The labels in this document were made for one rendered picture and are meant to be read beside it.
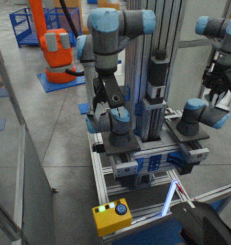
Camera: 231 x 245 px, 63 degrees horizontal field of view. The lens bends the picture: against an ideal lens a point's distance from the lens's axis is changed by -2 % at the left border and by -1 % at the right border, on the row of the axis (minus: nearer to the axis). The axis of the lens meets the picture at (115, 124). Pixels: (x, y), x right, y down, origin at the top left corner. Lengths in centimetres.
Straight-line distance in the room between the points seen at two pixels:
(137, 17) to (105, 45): 17
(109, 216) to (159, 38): 95
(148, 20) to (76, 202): 190
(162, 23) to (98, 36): 63
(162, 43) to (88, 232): 172
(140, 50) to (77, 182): 168
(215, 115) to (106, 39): 88
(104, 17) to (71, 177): 205
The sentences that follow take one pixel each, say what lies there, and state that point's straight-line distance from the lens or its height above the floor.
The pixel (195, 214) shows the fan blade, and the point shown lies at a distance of 87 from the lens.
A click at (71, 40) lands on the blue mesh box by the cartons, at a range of 672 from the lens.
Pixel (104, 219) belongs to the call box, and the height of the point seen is 107.
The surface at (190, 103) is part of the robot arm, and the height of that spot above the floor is 126.
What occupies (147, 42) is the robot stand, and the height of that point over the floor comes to 161.
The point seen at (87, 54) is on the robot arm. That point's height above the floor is 159.
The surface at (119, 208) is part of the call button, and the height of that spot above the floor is 108.
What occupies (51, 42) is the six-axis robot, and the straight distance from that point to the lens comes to 397.
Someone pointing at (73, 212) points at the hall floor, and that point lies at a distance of 216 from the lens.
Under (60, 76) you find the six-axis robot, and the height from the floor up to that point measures 20.
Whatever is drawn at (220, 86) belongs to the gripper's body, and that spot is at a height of 154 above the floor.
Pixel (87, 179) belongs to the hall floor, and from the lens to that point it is 234.
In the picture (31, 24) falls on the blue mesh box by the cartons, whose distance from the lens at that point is 690.
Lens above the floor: 191
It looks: 39 degrees down
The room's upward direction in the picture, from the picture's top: straight up
